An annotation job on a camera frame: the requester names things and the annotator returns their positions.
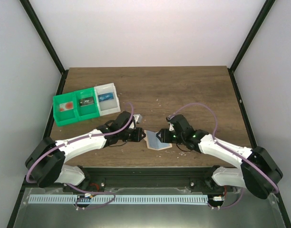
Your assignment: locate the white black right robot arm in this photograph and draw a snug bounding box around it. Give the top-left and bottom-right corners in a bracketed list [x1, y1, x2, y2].
[156, 114, 283, 199]

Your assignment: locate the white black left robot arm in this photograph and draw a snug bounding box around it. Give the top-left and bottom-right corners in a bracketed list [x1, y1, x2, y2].
[25, 111, 146, 192]

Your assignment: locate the blue credit card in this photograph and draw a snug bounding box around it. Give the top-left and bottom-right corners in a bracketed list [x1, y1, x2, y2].
[98, 93, 114, 102]

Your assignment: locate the black vip card in bin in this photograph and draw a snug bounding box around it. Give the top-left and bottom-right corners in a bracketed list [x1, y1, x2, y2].
[79, 96, 95, 107]

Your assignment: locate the white red card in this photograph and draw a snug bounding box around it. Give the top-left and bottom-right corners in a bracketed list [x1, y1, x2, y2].
[59, 101, 74, 112]

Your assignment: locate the white plastic bin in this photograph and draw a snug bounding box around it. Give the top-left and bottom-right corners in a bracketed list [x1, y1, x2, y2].
[94, 83, 121, 116]

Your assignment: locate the green plastic bin middle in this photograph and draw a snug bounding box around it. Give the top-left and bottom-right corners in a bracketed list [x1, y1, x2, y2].
[74, 87, 100, 121]

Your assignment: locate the green plastic bin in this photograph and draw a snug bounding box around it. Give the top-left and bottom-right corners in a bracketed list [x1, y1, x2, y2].
[74, 87, 100, 121]
[53, 92, 78, 127]

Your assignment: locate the green plastic bin left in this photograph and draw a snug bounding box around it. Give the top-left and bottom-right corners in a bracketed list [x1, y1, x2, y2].
[53, 92, 78, 127]

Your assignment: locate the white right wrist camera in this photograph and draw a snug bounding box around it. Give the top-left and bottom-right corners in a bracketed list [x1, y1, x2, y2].
[166, 116, 174, 132]

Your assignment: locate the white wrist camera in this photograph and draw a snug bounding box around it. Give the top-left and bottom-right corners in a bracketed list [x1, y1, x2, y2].
[133, 114, 143, 124]
[166, 116, 174, 132]

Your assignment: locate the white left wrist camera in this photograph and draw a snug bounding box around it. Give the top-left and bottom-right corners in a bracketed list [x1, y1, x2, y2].
[133, 114, 143, 124]

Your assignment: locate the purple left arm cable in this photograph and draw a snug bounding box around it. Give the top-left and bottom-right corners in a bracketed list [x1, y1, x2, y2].
[26, 102, 134, 209]

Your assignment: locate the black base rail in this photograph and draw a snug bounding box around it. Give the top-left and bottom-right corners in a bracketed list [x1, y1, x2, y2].
[77, 166, 237, 194]

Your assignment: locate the metal base plate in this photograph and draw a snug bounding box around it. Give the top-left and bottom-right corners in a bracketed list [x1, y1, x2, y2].
[13, 189, 286, 228]

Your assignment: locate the light blue slotted cable duct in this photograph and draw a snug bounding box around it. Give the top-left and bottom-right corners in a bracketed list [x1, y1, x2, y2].
[28, 194, 208, 205]

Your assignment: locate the black frame post left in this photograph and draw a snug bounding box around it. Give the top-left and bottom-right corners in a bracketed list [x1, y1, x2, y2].
[19, 0, 66, 74]

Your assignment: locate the black frame post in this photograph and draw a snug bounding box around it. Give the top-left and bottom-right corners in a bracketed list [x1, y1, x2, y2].
[227, 0, 277, 72]
[19, 0, 66, 74]

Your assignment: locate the black frame post right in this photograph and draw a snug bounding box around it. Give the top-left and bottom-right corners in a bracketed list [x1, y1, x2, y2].
[227, 0, 277, 72]

